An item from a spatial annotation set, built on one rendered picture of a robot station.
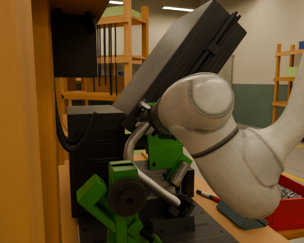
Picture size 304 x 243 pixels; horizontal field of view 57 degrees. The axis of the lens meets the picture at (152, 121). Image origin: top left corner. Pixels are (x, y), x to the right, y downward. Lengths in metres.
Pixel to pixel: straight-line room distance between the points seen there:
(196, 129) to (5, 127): 0.33
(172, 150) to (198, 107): 0.47
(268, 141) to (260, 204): 0.11
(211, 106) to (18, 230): 0.31
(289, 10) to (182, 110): 7.80
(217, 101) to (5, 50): 0.32
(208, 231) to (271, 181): 0.42
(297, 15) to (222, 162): 7.60
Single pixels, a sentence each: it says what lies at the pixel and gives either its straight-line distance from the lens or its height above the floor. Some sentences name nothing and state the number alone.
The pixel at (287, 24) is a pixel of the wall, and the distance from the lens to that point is 8.17.
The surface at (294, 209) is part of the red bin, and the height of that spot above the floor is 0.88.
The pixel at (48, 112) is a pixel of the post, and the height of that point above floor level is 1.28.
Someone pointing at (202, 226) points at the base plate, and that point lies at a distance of 0.93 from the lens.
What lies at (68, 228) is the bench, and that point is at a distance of 0.98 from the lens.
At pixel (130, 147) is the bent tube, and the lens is 0.82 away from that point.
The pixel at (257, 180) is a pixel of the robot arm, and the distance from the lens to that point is 0.51.
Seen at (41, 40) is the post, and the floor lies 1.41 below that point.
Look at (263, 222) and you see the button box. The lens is 0.97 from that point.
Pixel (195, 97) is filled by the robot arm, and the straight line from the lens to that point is 0.43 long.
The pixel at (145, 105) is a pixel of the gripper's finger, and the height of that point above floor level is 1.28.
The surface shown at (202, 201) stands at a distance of 1.09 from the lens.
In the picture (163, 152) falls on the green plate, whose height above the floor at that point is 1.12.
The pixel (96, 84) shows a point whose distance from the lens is 3.79.
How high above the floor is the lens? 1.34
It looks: 8 degrees down
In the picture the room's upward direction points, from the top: straight up
